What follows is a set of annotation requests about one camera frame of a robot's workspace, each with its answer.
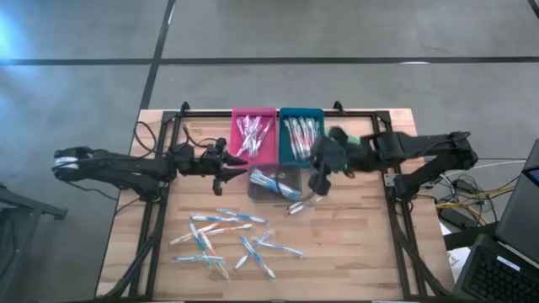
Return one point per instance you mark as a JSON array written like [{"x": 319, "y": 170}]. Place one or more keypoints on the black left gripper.
[{"x": 212, "y": 164}]

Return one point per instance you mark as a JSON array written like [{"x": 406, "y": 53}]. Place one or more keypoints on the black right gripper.
[{"x": 337, "y": 155}]

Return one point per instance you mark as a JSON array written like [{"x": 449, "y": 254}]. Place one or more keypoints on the blue toothbrush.
[
  {"x": 257, "y": 179},
  {"x": 196, "y": 237},
  {"x": 244, "y": 216},
  {"x": 273, "y": 186},
  {"x": 210, "y": 218},
  {"x": 286, "y": 185},
  {"x": 290, "y": 193},
  {"x": 265, "y": 177}
]

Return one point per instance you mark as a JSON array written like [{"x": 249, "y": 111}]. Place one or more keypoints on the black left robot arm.
[{"x": 126, "y": 168}]

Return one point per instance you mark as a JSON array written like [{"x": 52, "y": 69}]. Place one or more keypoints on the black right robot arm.
[{"x": 421, "y": 147}]

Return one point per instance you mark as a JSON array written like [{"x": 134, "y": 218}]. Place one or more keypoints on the green plastic lid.
[{"x": 353, "y": 139}]

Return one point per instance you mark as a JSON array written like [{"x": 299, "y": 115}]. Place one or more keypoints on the clear plastic bin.
[{"x": 252, "y": 195}]

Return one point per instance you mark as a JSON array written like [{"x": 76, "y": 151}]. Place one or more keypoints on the pink plastic bin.
[{"x": 269, "y": 157}]

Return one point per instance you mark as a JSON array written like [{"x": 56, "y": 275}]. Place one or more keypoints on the teal plastic bin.
[{"x": 281, "y": 139}]

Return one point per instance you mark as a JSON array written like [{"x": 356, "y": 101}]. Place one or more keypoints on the black power brick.
[{"x": 452, "y": 218}]

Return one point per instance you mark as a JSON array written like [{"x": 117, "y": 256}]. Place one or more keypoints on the black power adapter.
[{"x": 465, "y": 186}]

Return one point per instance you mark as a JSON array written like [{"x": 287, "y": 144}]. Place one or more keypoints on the white paper sheet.
[{"x": 457, "y": 256}]

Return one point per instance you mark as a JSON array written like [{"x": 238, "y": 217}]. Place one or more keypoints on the computer monitor with blue screen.
[{"x": 518, "y": 202}]

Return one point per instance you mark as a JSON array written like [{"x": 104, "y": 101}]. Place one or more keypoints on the black keyboard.
[{"x": 497, "y": 278}]

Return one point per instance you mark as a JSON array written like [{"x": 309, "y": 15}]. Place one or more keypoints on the black metal stand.
[{"x": 25, "y": 204}]

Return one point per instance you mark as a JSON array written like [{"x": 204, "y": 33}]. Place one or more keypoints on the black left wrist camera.
[{"x": 217, "y": 187}]

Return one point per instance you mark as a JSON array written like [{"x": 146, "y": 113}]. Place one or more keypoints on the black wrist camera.
[
  {"x": 217, "y": 187},
  {"x": 319, "y": 185}
]

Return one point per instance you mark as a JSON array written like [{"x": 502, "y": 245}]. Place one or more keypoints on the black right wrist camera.
[{"x": 319, "y": 185}]

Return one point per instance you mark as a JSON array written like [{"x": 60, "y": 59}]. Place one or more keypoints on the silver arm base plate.
[{"x": 389, "y": 181}]

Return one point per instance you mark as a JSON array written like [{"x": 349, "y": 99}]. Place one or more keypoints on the black aluminium rig frame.
[{"x": 202, "y": 113}]

